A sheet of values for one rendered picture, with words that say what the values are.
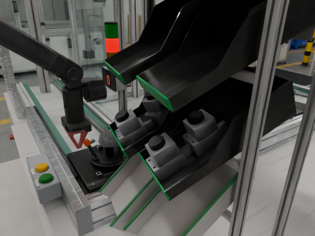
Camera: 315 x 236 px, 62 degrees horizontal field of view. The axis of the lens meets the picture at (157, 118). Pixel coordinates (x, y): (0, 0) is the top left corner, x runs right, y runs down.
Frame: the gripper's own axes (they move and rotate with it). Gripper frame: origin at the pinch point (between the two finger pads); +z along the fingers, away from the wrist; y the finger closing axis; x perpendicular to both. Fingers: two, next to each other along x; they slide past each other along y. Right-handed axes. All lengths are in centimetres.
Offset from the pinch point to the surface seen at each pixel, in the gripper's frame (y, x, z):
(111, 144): -2.3, -10.2, 1.7
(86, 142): -0.9, -2.3, -1.2
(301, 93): 10, -153, 12
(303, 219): -49, -54, 20
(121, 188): -22.1, -4.2, 3.6
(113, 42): 16.5, -21.3, -28.9
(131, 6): 78, -62, -40
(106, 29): 17.9, -19.7, -33.6
